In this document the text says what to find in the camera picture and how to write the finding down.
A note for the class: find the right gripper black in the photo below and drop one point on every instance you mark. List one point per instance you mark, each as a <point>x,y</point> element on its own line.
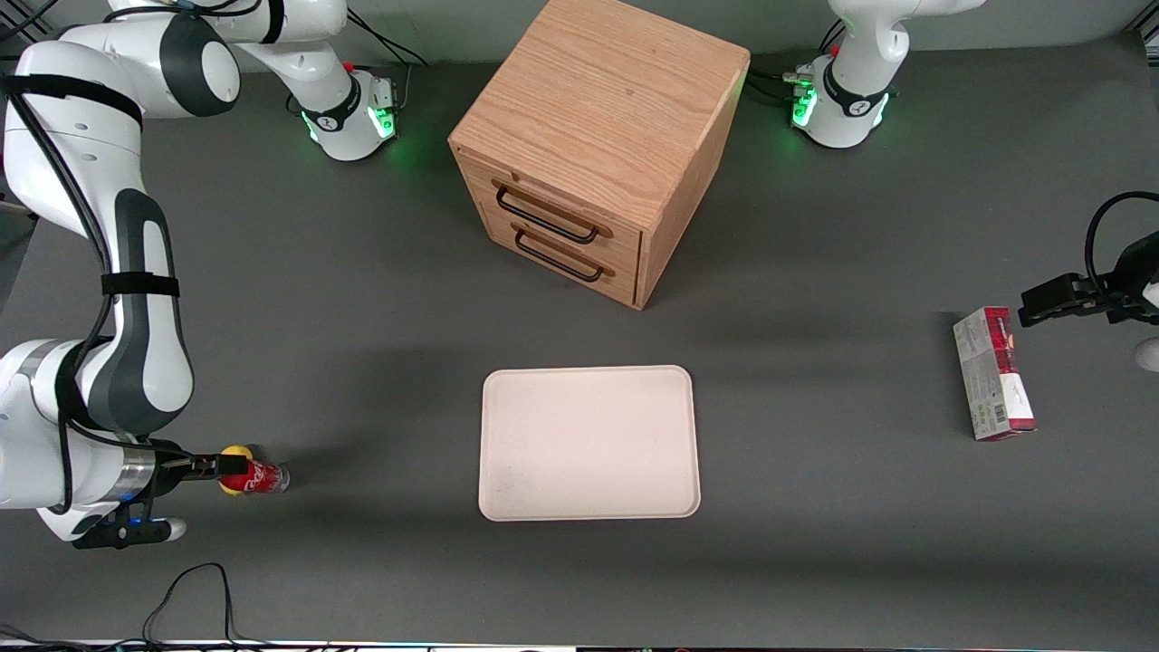
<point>166,468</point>

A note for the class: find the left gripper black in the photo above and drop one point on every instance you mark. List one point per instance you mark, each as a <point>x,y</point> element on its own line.
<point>1125,300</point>

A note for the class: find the red coke bottle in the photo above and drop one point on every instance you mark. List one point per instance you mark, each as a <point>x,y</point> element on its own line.
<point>264,478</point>

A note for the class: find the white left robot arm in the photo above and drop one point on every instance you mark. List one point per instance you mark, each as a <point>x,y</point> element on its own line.
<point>856,91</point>

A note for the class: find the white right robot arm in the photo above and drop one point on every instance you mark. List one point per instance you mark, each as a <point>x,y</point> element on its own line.
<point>136,362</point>

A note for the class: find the cream rectangular tray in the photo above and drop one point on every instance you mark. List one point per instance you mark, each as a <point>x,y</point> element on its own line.
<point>589,444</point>

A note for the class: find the yellow round fruit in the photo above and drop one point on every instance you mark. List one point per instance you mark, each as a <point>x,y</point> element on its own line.
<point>237,450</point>

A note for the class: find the red and grey carton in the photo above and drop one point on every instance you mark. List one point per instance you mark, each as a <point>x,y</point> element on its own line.
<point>991,380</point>

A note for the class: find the wooden two-drawer cabinet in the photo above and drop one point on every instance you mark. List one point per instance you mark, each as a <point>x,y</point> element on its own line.
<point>598,100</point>

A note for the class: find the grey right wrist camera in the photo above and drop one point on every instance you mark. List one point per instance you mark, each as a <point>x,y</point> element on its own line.
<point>127,534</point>

